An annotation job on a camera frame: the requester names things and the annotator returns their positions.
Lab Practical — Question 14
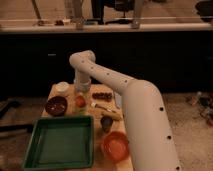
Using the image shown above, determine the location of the yellow banana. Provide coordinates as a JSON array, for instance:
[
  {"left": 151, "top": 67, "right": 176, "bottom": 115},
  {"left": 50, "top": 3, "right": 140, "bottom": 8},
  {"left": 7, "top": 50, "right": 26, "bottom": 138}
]
[{"left": 101, "top": 111, "right": 123, "bottom": 121}]

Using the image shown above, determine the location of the orange bowl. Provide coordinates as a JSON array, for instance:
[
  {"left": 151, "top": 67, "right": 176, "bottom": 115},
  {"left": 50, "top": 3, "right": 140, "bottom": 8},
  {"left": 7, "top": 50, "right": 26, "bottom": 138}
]
[{"left": 100, "top": 131, "right": 130, "bottom": 163}]

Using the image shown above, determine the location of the red orange apple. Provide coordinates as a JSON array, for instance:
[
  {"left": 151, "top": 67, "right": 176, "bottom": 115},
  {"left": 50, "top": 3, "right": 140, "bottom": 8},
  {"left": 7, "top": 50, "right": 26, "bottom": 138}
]
[{"left": 75, "top": 96, "right": 86, "bottom": 107}]

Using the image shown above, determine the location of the white small bowl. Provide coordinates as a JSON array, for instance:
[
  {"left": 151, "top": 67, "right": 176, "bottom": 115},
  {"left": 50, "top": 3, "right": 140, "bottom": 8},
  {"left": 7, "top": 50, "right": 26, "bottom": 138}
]
[{"left": 55, "top": 82, "right": 69, "bottom": 97}]

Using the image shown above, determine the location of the dark red bowl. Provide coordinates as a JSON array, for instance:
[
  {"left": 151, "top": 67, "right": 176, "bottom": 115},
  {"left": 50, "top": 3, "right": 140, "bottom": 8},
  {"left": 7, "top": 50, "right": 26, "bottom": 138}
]
[{"left": 45, "top": 96, "right": 68, "bottom": 116}]

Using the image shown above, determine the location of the green plastic tray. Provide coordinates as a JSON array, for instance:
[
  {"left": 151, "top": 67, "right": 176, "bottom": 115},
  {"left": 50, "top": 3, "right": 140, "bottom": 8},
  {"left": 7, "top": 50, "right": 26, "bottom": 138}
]
[{"left": 23, "top": 115, "right": 94, "bottom": 171}]

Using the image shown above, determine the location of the green plastic cup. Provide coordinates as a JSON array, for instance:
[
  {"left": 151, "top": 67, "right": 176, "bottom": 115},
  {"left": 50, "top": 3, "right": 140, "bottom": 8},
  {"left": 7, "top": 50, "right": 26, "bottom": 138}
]
[{"left": 74, "top": 106, "right": 87, "bottom": 115}]

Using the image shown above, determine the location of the small metal cup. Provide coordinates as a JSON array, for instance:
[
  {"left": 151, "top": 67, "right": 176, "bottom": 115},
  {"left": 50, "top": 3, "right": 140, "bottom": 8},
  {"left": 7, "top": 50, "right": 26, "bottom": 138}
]
[{"left": 100, "top": 116, "right": 113, "bottom": 132}]

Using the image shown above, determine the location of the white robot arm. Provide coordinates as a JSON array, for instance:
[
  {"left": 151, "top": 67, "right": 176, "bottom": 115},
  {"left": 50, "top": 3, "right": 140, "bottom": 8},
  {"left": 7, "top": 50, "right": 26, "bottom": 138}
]
[{"left": 69, "top": 50, "right": 182, "bottom": 171}]

